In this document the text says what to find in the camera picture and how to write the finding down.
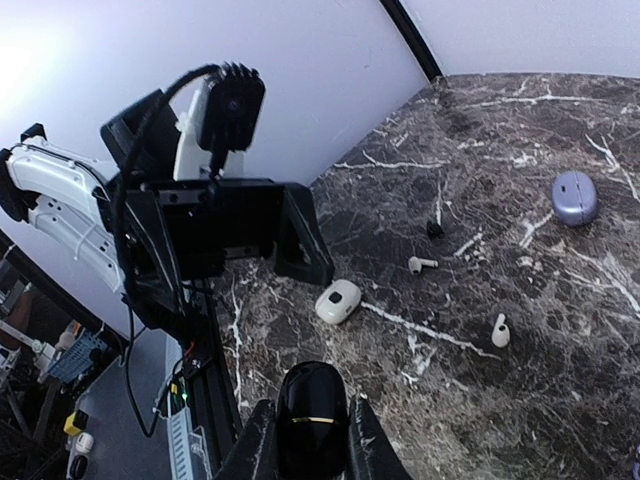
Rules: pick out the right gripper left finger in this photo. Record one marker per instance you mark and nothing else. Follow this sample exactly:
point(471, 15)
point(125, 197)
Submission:
point(255, 454)

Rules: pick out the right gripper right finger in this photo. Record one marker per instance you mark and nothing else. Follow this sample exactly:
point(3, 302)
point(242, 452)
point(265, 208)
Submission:
point(371, 455)

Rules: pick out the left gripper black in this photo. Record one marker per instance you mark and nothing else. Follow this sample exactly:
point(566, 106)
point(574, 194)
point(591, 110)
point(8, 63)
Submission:
point(172, 232)

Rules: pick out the black earbud charging case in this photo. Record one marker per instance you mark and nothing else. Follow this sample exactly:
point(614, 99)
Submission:
point(312, 422)

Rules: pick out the black earbud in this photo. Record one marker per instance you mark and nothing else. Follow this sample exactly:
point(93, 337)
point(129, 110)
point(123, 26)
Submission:
point(434, 230)

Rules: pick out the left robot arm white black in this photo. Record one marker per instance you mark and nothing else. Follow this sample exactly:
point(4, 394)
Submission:
point(70, 198)

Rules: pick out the beige earbud charging case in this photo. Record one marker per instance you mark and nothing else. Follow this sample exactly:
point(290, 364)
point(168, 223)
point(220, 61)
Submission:
point(338, 301)

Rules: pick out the white earbud left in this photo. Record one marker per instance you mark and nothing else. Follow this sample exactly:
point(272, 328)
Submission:
point(417, 264)

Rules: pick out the white earbud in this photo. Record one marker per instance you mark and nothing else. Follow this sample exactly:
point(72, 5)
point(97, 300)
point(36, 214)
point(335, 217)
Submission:
point(500, 336)
point(417, 264)

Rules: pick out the white earbud right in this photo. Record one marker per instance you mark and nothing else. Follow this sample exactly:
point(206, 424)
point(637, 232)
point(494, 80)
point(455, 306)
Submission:
point(500, 336)

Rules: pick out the black front table rail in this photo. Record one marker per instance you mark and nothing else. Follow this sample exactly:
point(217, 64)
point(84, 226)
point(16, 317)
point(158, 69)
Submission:
point(213, 408)

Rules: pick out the grey slotted cable duct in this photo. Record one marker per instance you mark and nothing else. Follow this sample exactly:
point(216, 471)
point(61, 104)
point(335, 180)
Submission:
point(187, 448)

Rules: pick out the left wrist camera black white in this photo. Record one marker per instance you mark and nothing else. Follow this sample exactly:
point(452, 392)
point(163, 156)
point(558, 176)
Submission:
point(220, 121)

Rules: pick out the black frame post right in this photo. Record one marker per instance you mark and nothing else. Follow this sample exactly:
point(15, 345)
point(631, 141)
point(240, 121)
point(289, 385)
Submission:
point(413, 38)

